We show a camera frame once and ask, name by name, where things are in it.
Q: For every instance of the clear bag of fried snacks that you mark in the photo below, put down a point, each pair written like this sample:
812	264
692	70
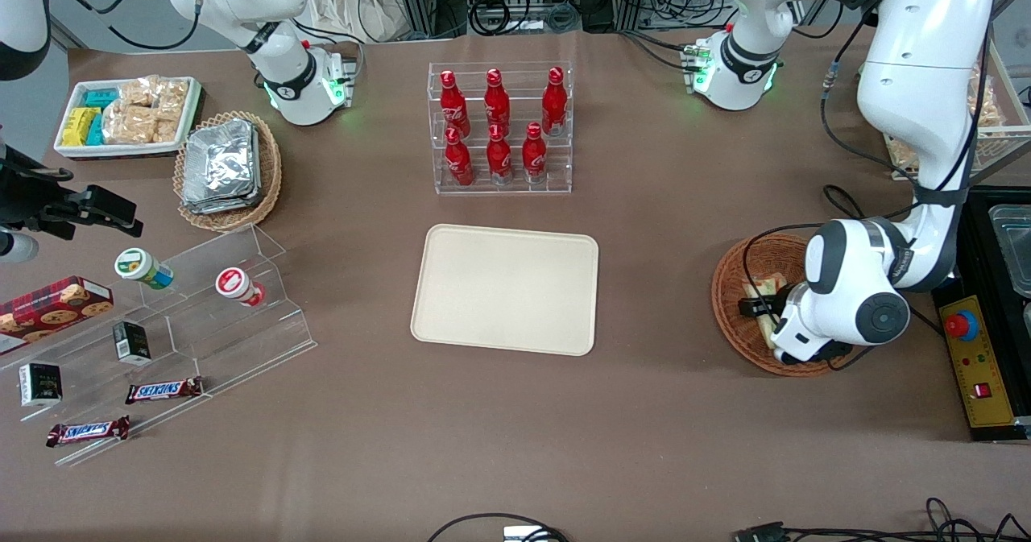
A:
902	154
987	103

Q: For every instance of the white rectangular snack tray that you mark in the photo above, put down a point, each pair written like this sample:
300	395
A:
68	151

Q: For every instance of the yellow snack pack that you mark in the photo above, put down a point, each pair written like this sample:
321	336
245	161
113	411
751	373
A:
76	135
82	117

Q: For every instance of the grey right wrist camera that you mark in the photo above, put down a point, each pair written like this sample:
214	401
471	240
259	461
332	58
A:
16	247

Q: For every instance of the oval tan wicker basket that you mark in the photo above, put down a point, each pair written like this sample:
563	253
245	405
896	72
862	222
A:
272	171

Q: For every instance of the clear plastic container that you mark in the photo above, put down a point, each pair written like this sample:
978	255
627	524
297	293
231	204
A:
1013	252

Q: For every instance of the round brown wicker basket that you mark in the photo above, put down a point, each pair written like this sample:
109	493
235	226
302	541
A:
729	316

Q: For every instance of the triangular sandwich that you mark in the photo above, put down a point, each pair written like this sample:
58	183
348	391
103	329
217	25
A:
765	286

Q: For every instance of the beige plastic tray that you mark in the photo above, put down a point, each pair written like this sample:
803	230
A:
503	288

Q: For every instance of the brown Snickers bar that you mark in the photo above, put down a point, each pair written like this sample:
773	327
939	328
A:
87	431
163	390

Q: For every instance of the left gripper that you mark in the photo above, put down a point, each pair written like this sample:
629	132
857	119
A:
766	307

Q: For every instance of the small silver device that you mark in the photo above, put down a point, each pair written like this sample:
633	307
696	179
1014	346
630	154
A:
523	534

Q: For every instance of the clear acrylic step stand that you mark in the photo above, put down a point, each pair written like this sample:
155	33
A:
233	341

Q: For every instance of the red cola bottle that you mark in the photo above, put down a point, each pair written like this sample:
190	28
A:
499	159
460	163
453	107
497	103
554	107
534	159

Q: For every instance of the small black and white carton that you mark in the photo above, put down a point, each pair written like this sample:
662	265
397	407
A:
40	385

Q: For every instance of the yellow control panel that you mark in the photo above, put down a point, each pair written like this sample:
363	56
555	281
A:
979	365

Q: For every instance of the red lid white cup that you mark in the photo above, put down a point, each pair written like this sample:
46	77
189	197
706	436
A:
236	284

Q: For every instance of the teal snack pack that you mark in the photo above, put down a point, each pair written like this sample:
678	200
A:
101	97
96	130

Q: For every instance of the green lid white cup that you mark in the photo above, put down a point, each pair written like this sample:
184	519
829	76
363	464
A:
141	266

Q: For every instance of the black left camera mount bracket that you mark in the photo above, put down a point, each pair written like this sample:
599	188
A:
834	350

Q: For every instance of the beige cloth bag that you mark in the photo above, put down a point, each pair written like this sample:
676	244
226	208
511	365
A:
354	6

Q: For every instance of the black appliance box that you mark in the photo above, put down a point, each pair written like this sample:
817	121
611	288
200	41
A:
979	212

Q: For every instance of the clear acrylic bottle rack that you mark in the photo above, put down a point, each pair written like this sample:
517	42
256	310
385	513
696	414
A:
556	179

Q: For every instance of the silver foil pouch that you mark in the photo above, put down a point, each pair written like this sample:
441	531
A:
219	159
221	206

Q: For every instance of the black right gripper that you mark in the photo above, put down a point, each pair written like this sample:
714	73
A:
31	198

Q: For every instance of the red tartan cookie box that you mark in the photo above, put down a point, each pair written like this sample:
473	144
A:
48	308

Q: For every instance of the clear bag of rice crackers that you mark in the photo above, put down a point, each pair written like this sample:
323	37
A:
167	131
138	91
173	97
129	125

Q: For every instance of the red emergency stop button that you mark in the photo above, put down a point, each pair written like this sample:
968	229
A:
961	325

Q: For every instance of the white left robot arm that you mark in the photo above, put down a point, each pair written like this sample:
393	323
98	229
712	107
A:
926	83

